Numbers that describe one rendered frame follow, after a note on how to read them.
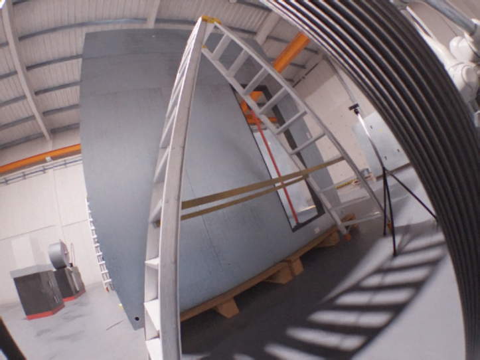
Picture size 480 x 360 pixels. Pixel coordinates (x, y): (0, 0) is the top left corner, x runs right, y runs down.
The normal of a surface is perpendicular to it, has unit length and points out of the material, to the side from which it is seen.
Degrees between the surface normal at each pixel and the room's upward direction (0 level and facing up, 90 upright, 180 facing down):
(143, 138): 90
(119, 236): 90
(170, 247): 88
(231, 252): 90
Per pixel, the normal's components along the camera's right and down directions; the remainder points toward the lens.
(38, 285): 0.45, -0.33
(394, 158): -0.81, 0.22
